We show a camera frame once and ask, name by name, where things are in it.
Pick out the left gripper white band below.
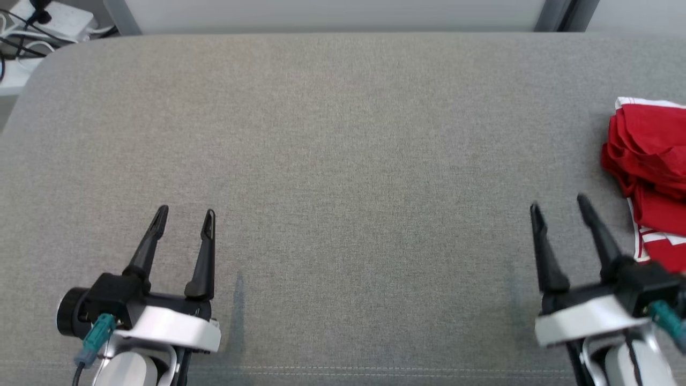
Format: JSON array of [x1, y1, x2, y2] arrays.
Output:
[[113, 205, 222, 353]]

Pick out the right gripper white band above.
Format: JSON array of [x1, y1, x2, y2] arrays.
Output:
[[530, 194, 652, 347]]

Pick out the red Bulls jersey white sleeves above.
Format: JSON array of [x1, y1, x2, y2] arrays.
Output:
[[624, 182, 686, 274]]

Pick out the red shorts white side stripes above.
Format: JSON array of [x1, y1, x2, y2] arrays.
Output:
[[600, 96, 686, 202]]

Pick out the plain white power strip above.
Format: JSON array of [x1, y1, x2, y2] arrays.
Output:
[[0, 58, 43, 96]]

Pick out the white power strip with sockets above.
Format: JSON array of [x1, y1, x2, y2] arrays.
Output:
[[10, 0, 96, 42]]

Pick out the black power adapter plug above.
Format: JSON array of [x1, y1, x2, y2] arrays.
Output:
[[29, 0, 51, 25]]

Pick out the left teal plug camera cable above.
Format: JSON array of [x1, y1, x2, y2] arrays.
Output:
[[72, 313, 117, 386]]

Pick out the teal plug camera cable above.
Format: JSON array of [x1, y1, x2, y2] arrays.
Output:
[[72, 313, 117, 386], [647, 300, 686, 354]]

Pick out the right teal plug camera cable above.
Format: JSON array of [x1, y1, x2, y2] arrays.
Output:
[[647, 300, 686, 354]]

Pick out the grey partition post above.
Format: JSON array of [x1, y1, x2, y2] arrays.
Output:
[[533, 0, 601, 33], [103, 0, 144, 36]]

